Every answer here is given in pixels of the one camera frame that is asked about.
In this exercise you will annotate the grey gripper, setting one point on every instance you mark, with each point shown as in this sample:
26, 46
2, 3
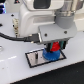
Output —
53, 33

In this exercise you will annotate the small red gear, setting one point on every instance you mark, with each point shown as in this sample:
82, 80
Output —
55, 47

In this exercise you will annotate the large blue gear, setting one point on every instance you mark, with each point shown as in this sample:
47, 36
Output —
51, 56

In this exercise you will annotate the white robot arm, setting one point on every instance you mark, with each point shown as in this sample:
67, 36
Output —
49, 22

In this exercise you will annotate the left metal peg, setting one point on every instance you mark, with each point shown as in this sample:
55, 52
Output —
35, 56

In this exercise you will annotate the beige connector block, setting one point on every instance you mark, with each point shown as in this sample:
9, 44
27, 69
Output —
15, 25

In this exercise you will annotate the white assembly board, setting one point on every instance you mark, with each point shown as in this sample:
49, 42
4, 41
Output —
14, 65

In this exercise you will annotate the black framed peg base plate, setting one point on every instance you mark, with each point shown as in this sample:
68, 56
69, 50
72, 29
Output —
40, 59

